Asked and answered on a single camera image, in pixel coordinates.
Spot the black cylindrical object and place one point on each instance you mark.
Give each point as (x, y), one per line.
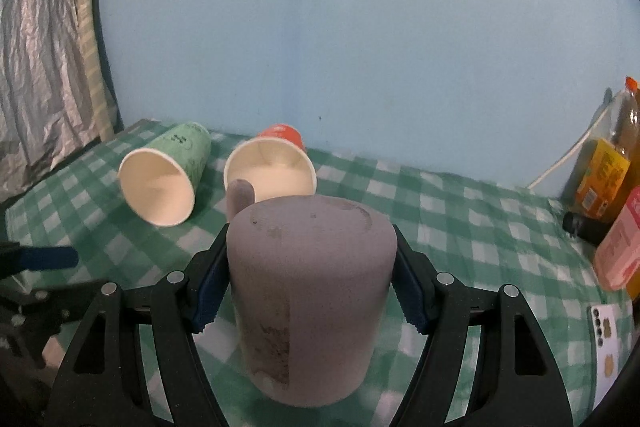
(585, 229)

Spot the green paper cup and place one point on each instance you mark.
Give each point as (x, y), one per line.
(186, 152)

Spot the silver grey curtain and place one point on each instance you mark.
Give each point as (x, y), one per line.
(35, 57)

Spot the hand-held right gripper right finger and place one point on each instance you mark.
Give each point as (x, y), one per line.
(409, 289)

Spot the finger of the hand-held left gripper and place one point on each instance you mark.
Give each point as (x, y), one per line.
(47, 258)
(60, 299)

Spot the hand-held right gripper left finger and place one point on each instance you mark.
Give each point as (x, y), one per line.
(209, 289)

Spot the red paper cup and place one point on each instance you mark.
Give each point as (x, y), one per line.
(270, 167)

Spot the orange cap drink bottle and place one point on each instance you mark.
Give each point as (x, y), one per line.
(602, 172)

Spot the pink bottle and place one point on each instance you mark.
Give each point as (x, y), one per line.
(622, 247)

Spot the green checked tablecloth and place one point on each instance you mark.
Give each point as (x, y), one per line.
(490, 232)

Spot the purple paper cup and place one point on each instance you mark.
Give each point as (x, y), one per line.
(310, 277)

